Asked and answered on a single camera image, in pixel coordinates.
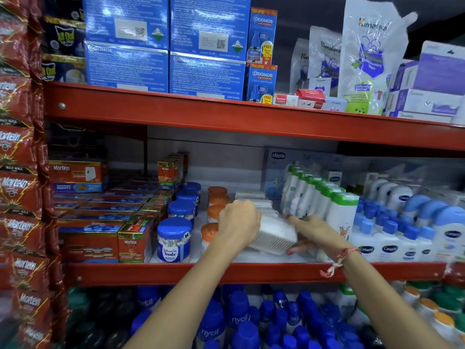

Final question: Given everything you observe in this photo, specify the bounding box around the person's left hand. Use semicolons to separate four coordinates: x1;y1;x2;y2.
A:
217;199;262;253

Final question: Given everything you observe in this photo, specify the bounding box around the person's right hand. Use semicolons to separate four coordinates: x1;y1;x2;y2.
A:
286;215;346;263

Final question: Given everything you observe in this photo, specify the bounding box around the person's right forearm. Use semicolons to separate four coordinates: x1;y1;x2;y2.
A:
336;250;455;349

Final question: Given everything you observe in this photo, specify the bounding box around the person's left forearm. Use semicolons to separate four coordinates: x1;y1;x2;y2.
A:
124;240;255;349

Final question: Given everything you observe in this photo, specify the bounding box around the pink white thread wristband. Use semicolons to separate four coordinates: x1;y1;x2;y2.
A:
320;247;362;278

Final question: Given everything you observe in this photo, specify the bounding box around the grey blue baby product box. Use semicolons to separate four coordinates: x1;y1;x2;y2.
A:
261;146;345;201

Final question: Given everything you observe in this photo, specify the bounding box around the row of green cap bottles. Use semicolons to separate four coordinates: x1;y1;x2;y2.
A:
280;164;360;241

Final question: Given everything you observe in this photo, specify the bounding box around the group of blue cap powder bottles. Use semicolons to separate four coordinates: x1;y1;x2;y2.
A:
130;284;365;349

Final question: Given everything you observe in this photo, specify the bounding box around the red green refill box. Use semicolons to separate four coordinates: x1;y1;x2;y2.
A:
118;218;153;264
158;158;182;190
169;152;190;175

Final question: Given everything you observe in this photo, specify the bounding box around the group of blue cap lotion bottles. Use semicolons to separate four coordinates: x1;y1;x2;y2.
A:
349;194;465;264

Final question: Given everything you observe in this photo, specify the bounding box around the group of white pump bottles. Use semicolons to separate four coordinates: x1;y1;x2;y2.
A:
366;177;415;212

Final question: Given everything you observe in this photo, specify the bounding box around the small white red box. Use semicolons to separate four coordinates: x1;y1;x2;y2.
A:
274;93;299;107

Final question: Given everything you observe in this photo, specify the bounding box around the red metal shelf rack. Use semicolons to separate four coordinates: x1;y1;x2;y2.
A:
43;81;465;288

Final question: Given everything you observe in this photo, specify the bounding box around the small blue refill box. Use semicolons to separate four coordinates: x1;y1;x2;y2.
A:
245;63;278;104
247;7;278;65

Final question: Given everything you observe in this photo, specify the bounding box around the small red soap box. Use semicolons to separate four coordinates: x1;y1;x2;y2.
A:
294;88;327;103

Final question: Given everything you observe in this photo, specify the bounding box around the group of orange green cap bottles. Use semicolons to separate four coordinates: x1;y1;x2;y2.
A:
392;281;465;346

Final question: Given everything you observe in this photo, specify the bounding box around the large blue carton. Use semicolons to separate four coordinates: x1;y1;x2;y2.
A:
170;0;251;62
169;52;246;101
85;41;170;93
82;0;171;51

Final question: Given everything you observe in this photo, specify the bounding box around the stack of flat red blue boxes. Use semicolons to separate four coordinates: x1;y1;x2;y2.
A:
52;177;169;264

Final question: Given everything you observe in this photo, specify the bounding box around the white purple box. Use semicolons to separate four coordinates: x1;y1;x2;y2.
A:
387;110;453;124
388;59;419;92
385;88;464;117
412;40;465;96

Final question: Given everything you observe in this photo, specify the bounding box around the red repellent machine box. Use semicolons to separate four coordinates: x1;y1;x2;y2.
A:
48;159;108;184

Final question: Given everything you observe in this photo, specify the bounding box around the group of dark green bottles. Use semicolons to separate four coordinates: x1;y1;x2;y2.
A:
65;286;143;349

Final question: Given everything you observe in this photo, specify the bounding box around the large white refill pouch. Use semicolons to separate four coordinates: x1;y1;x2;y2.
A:
337;0;419;116

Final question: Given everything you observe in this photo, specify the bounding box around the black yellow repellent box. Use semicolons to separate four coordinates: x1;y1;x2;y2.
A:
41;54;88;84
41;16;87;58
44;0;85;22

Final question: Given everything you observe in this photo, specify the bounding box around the hanging strip of red packets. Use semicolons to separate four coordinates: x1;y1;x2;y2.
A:
0;0;70;349

